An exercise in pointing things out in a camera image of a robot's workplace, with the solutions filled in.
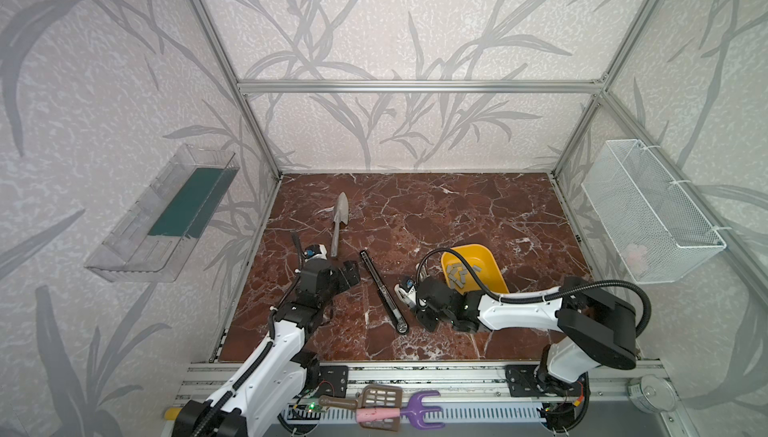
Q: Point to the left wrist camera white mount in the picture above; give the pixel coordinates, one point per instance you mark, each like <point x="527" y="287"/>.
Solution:
<point x="315" y="251"/>

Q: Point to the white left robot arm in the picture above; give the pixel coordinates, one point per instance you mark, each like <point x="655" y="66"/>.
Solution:
<point x="279" y="369"/>

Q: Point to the round grey metal disc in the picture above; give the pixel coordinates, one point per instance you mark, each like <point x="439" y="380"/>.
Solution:
<point x="651" y="394"/>

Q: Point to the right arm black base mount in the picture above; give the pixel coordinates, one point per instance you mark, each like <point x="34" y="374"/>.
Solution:
<point x="523" y="381"/>

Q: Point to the white wire mesh basket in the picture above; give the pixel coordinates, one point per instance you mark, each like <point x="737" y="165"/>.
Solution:
<point x="658" y="231"/>

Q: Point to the brown toy spatula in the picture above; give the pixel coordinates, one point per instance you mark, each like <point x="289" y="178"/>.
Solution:
<point x="373" y="409"/>

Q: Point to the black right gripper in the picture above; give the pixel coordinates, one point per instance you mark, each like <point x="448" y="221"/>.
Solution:
<point x="424" y="303"/>

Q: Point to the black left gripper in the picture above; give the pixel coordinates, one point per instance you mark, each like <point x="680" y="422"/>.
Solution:
<point x="345" y="275"/>

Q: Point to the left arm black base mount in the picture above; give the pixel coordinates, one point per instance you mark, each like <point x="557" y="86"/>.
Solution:
<point x="331" y="380"/>

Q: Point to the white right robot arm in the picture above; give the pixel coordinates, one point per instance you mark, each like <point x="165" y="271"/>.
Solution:
<point x="599" y="328"/>

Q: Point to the green toy shovel yellow handle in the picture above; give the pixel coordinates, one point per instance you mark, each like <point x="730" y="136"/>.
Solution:
<point x="171" y="414"/>

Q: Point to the grey staple strips pile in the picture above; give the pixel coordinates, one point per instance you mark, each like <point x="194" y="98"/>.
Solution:
<point x="458" y="277"/>

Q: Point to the grey toy trowel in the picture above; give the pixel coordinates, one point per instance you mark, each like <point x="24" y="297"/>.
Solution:
<point x="340" y="217"/>

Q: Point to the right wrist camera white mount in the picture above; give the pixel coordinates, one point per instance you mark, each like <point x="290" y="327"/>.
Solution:
<point x="406" y="292"/>

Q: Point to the clear plastic wall bin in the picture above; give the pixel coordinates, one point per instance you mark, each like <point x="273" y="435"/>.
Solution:
<point x="153" y="241"/>

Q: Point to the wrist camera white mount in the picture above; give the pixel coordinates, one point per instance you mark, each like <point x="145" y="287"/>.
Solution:
<point x="406" y="292"/>
<point x="315" y="251"/>

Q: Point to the purple toy fork pink handle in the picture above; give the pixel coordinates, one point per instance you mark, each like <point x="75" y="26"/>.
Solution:
<point x="415" y="411"/>

